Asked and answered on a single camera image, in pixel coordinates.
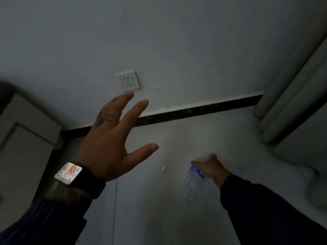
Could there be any clear plastic water bottle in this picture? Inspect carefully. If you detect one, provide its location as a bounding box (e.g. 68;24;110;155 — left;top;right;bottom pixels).
180;153;209;199

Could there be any white wall socket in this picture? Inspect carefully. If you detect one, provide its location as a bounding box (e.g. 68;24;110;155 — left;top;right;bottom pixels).
114;70;141;92

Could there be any white cabinet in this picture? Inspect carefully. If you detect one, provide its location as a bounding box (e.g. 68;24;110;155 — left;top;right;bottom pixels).
0;93;63;230

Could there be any person's right forearm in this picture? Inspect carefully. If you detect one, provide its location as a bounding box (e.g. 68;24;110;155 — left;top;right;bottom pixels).
220;174;327;245

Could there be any person's left forearm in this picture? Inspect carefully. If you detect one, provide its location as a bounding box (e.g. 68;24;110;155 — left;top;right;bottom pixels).
0;180;93;245

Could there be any grey curtain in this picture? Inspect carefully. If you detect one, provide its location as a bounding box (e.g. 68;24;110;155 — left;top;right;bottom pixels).
253;35;327;145

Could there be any black smartwatch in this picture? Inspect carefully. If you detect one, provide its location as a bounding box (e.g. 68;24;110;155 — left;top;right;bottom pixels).
53;162;107;200

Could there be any black baseboard strip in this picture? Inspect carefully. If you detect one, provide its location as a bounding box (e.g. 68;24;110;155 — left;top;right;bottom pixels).
60;94;264;137

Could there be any person's left hand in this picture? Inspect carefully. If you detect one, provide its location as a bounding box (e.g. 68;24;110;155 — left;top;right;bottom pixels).
76;92;159;182

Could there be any person's right hand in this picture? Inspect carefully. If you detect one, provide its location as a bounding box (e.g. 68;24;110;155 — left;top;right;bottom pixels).
191;154;232;190

